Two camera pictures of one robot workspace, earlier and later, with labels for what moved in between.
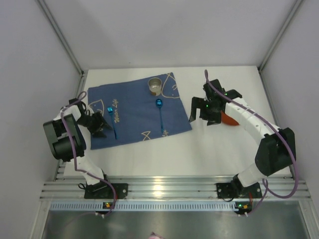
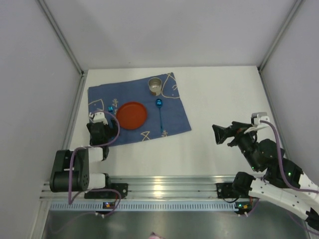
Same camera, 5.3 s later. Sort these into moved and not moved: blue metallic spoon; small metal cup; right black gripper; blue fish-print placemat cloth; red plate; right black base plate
Moved: right black gripper; red plate
Not moved: small metal cup; blue metallic spoon; blue fish-print placemat cloth; right black base plate
